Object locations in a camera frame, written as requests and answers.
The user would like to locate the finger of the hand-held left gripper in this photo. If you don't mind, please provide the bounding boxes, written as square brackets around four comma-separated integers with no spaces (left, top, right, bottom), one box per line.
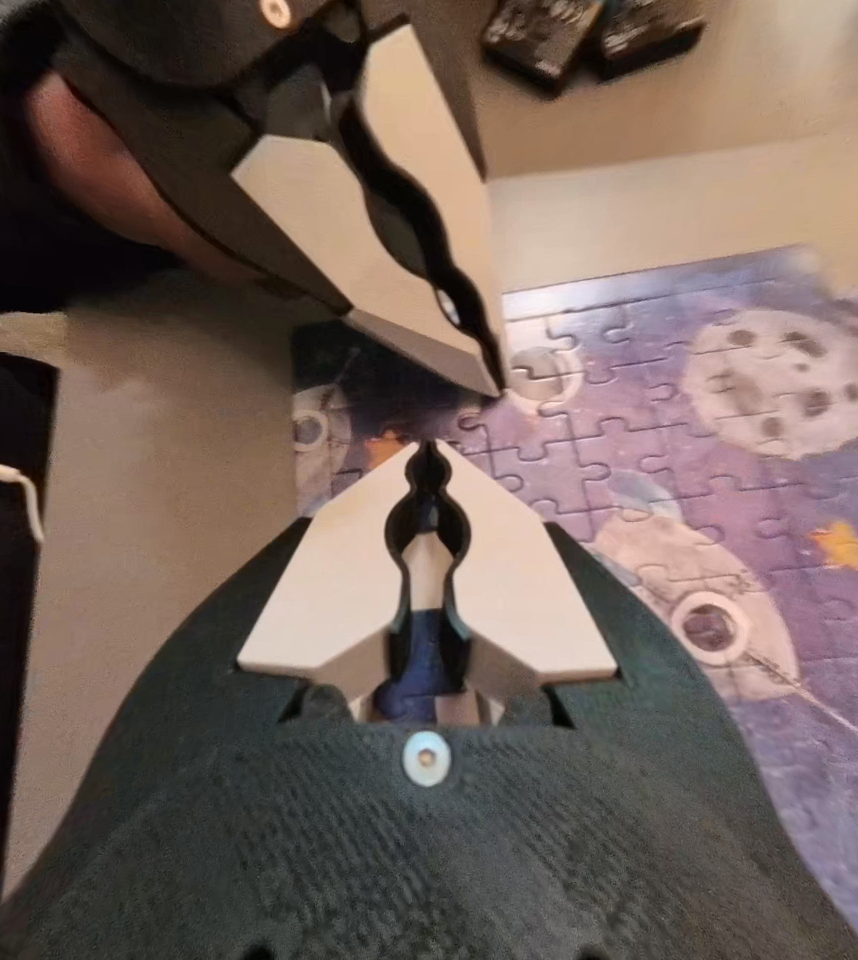
[231,133,505,400]
[337,21,510,393]

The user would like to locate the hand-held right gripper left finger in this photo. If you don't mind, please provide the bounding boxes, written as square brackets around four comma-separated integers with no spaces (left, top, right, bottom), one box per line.
[236,441,430,702]

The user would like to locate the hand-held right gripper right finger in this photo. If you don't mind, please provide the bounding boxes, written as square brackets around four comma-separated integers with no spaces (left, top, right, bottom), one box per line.
[427,441,619,702]

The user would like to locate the space jigsaw puzzle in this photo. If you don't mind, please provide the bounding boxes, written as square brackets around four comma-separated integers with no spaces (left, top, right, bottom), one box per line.
[290,246,858,960]

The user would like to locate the person's left hand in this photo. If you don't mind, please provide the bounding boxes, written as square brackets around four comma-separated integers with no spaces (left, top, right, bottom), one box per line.
[27,73,266,282]

